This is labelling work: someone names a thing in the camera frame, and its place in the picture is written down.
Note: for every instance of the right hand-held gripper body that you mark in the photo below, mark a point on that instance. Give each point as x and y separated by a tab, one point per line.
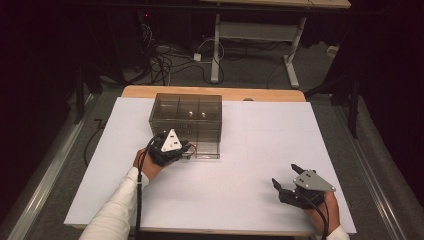
311	181

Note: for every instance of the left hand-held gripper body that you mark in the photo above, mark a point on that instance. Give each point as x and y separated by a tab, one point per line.
170	143

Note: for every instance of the smoky clear plastic drawer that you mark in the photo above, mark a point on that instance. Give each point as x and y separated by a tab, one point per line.
208	148

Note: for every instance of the smoky clear drawer box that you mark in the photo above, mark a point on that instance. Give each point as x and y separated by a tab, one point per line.
185	108

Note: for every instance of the person's left hand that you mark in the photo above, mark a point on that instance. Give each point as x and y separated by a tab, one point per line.
150	170

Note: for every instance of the person's right hand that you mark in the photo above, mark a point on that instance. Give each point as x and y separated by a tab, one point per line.
321	216

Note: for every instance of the white table sheet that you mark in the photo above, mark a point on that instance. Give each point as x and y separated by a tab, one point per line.
233	193

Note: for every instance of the dark round table grommet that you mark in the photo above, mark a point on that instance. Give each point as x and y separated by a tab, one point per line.
248	99

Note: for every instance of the black metal stand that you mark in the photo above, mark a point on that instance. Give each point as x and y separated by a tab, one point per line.
353	110

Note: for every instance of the white power adapter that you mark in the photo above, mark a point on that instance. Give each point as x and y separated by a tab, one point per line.
197	57

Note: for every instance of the silver floor rail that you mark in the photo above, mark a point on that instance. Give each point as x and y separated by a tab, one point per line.
46	180
373	180

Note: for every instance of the white frame wooden desk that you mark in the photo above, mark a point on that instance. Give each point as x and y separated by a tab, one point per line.
256	30

